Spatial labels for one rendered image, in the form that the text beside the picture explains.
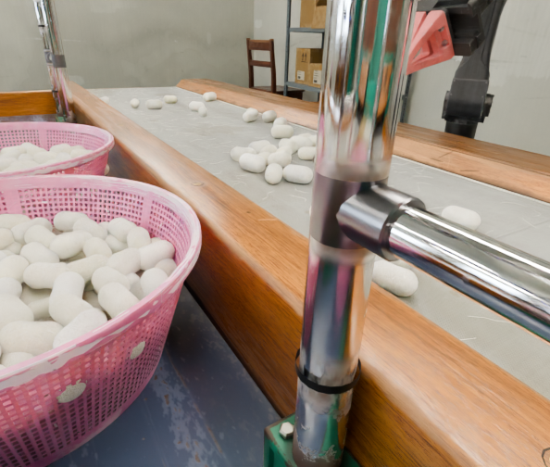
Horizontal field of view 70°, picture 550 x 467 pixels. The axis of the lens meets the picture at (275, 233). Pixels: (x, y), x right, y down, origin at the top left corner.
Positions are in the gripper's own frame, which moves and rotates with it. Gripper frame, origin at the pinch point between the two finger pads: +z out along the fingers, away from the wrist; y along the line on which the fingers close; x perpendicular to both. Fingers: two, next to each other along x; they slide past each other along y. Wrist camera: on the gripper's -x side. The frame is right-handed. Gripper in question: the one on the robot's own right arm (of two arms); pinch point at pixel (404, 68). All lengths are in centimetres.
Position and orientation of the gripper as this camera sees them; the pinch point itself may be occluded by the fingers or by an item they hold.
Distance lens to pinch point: 59.2
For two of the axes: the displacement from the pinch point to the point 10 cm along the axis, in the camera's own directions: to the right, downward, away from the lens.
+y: 5.4, 3.8, -7.5
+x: 5.2, 5.6, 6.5
